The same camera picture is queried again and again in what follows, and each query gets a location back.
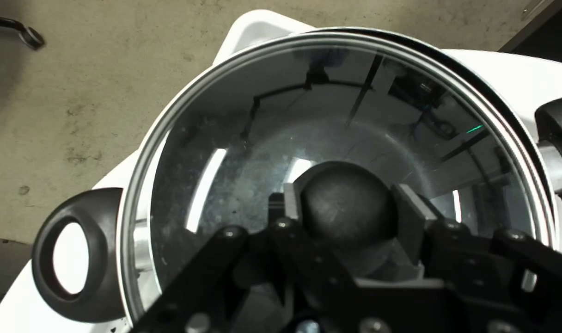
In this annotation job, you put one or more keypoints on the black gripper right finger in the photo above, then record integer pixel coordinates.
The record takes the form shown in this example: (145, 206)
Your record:
(449, 246)

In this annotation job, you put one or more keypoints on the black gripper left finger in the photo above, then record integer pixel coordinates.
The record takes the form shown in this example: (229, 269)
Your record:
(232, 259)

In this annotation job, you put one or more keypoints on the glass lid with black knob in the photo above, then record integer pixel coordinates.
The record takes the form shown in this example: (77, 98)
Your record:
(347, 204)

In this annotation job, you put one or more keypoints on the stainless steel pot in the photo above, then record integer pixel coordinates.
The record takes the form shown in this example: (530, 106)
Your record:
(79, 206)

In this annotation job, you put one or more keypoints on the black stand leg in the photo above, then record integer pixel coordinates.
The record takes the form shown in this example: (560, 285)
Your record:
(33, 37)

